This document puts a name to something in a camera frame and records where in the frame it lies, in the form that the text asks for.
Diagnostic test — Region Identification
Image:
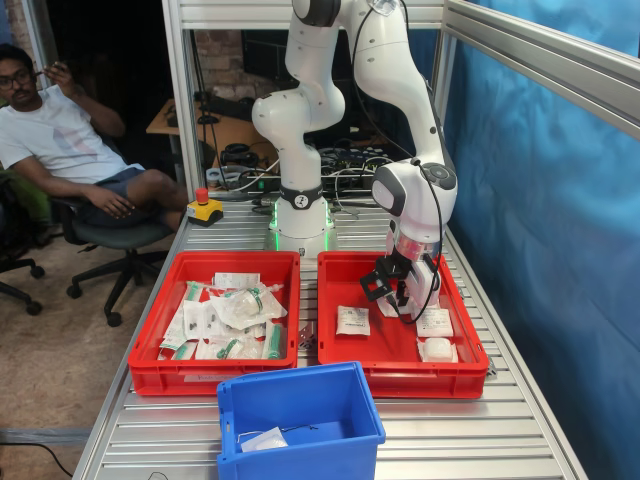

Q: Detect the blue backdrop curtain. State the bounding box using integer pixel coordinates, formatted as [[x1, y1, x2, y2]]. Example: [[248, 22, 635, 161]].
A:
[[399, 0, 640, 480]]

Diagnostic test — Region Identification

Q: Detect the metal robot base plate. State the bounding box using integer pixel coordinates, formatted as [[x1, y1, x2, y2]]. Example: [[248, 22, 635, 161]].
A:
[[263, 234, 346, 261]]

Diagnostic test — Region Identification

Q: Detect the red plastic crate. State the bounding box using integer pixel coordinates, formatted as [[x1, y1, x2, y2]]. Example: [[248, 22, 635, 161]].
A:
[[317, 251, 491, 400]]

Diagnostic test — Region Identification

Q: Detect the grey tape roll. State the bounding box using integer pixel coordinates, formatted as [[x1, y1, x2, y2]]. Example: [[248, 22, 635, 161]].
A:
[[205, 167, 239, 190]]

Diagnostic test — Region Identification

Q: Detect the man in white t-shirt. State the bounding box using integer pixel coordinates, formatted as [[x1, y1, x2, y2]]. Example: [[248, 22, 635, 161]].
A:
[[0, 42, 189, 234]]

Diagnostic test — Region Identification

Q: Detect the printed white bandage pack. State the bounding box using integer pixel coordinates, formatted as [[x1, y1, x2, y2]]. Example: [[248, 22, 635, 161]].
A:
[[335, 305, 371, 336], [415, 308, 455, 339]]

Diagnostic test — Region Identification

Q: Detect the black office chair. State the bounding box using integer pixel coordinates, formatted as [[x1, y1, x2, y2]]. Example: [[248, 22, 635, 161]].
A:
[[0, 169, 47, 317]]

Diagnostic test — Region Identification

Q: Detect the clear dome mask pack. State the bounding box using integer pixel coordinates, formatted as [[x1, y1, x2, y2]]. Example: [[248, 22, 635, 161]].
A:
[[194, 334, 264, 361], [209, 284, 290, 331]]

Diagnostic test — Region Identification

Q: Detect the printed flat white pack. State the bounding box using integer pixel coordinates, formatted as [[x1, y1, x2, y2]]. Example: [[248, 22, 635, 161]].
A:
[[213, 271, 262, 289]]

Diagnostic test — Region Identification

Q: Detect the aluminium profile frame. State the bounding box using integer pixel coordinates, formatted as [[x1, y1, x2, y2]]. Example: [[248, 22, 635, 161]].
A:
[[160, 0, 640, 251]]

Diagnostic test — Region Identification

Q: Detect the grey office chair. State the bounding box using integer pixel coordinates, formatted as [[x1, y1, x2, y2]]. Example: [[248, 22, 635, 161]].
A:
[[52, 197, 174, 329]]

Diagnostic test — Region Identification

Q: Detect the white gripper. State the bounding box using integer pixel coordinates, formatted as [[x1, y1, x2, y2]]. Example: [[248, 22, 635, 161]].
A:
[[396, 254, 444, 320]]

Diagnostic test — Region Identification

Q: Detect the yellow emergency stop button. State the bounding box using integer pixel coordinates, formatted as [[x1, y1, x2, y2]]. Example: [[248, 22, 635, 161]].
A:
[[185, 188, 225, 229]]

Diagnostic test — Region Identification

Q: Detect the wooden desk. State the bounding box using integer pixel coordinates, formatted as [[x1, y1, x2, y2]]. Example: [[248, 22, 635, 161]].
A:
[[146, 97, 279, 171]]

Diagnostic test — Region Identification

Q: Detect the red crate with label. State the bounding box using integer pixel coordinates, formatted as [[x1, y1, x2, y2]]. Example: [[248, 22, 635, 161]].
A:
[[127, 249, 302, 398]]

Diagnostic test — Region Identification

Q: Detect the tangled cables pile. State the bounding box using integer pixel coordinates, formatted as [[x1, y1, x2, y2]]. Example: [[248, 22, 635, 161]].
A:
[[197, 89, 419, 206]]

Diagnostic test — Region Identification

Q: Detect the black floor cable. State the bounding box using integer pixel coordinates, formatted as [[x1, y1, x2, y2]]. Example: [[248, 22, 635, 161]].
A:
[[0, 439, 76, 479]]

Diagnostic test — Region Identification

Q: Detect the black camera cable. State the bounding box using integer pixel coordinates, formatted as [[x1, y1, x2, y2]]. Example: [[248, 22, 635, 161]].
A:
[[349, 0, 446, 325]]

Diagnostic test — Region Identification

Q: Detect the power strip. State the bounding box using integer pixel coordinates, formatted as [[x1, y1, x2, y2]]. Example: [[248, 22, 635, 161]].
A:
[[238, 172, 281, 195]]

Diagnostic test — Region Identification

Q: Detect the flat white paper pack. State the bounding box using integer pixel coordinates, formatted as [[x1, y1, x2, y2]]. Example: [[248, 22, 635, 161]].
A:
[[182, 299, 220, 336]]

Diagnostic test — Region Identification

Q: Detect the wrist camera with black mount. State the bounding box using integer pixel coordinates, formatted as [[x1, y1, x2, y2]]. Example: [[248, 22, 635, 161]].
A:
[[359, 254, 412, 302]]

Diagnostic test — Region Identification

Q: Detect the blue plastic storage bin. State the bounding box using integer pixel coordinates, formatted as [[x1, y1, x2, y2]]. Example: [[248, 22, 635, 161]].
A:
[[216, 361, 387, 480]]

